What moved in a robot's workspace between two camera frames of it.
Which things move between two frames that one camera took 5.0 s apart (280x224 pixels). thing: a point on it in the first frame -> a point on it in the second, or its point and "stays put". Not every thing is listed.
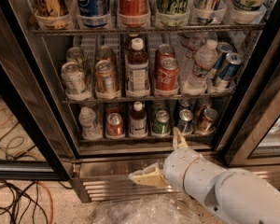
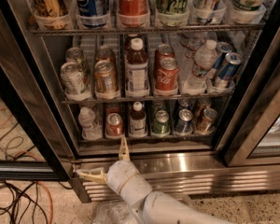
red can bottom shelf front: [115, 126] stays put
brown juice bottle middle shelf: [137, 70] stays put
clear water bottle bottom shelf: [91, 130] stays put
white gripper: [176, 167] -> [120, 174]
